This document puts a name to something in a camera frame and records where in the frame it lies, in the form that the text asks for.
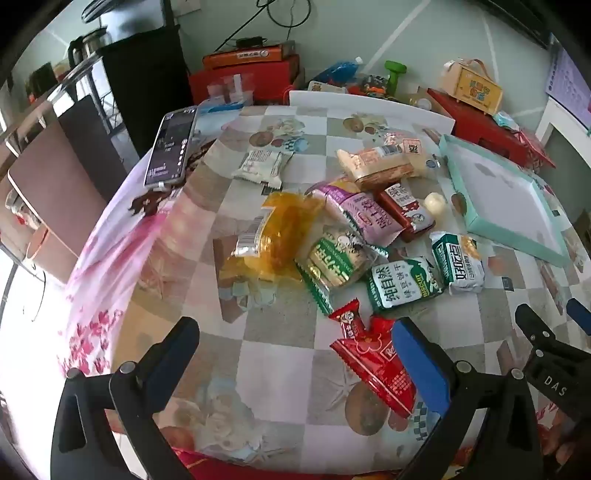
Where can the brown chair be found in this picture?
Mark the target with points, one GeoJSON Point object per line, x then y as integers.
{"type": "Point", "coordinates": [64, 184]}

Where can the large red snack packet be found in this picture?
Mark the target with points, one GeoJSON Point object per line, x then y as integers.
{"type": "Point", "coordinates": [376, 364]}

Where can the purple perforated board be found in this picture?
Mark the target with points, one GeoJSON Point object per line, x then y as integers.
{"type": "Point", "coordinates": [568, 76]}

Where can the blue refill pouch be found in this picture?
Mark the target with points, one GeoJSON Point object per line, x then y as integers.
{"type": "Point", "coordinates": [339, 71]}

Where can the green white biscuit packet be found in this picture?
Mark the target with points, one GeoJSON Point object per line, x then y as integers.
{"type": "Point", "coordinates": [401, 284]}

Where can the yellow translucent snack packet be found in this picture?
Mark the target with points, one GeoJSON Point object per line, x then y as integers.
{"type": "Point", "coordinates": [272, 235]}

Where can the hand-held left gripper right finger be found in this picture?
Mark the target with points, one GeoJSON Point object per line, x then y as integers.
{"type": "Point", "coordinates": [420, 364]}

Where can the teal shallow cardboard box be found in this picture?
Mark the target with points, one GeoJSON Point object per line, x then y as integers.
{"type": "Point", "coordinates": [503, 194]}

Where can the green striped cracker packet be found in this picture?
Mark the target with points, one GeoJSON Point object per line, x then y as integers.
{"type": "Point", "coordinates": [334, 261]}

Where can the smartphone on stand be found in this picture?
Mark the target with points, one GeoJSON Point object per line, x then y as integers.
{"type": "Point", "coordinates": [171, 145]}

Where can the red patterned packet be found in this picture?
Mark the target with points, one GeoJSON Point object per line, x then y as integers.
{"type": "Point", "coordinates": [535, 143]}

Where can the yellow printed small box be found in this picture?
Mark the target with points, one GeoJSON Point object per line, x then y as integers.
{"type": "Point", "coordinates": [325, 87]}

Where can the white shelf unit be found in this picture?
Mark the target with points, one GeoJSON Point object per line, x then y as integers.
{"type": "Point", "coordinates": [561, 124]}

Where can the pile of colourful wrappers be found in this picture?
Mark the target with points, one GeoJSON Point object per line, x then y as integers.
{"type": "Point", "coordinates": [371, 85]}

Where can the light blue packet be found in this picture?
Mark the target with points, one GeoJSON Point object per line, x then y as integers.
{"type": "Point", "coordinates": [505, 121]}

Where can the green dumbbell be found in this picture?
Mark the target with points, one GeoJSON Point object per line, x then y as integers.
{"type": "Point", "coordinates": [395, 76]}

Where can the round cream bun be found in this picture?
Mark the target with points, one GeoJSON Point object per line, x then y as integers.
{"type": "Point", "coordinates": [435, 204]}

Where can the dark red snack packet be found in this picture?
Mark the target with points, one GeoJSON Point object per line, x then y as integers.
{"type": "Point", "coordinates": [406, 207]}

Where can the clear plastic container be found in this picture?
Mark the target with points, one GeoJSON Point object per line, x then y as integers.
{"type": "Point", "coordinates": [231, 87]}

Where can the red cardboard box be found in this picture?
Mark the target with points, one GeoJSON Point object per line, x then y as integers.
{"type": "Point", "coordinates": [272, 78]}

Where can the green white orange-print packet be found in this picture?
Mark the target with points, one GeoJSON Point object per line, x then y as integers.
{"type": "Point", "coordinates": [457, 263]}

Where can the beige bread packet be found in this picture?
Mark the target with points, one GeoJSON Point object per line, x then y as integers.
{"type": "Point", "coordinates": [374, 164]}

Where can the black television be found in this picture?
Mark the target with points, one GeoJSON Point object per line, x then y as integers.
{"type": "Point", "coordinates": [517, 18]}

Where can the white board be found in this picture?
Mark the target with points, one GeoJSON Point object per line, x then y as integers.
{"type": "Point", "coordinates": [323, 99]}

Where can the red gift box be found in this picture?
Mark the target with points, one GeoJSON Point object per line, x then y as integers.
{"type": "Point", "coordinates": [480, 127]}

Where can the black cabinet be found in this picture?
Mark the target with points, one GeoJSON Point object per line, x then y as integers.
{"type": "Point", "coordinates": [143, 78]}

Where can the white snack packet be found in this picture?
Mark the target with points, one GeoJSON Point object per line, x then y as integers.
{"type": "Point", "coordinates": [261, 167]}

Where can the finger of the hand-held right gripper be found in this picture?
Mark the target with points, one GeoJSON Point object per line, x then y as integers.
{"type": "Point", "coordinates": [581, 316]}
{"type": "Point", "coordinates": [554, 369]}

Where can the purple snack packet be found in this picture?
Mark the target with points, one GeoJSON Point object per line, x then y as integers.
{"type": "Point", "coordinates": [364, 214]}

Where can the person's right hand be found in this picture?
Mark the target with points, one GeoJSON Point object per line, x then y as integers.
{"type": "Point", "coordinates": [554, 441]}

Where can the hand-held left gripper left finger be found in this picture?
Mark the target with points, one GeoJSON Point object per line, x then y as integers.
{"type": "Point", "coordinates": [175, 362]}

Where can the clear white bread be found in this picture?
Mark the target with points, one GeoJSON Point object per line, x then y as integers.
{"type": "Point", "coordinates": [422, 161]}

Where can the steel kettle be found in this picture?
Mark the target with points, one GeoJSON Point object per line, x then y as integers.
{"type": "Point", "coordinates": [87, 44]}

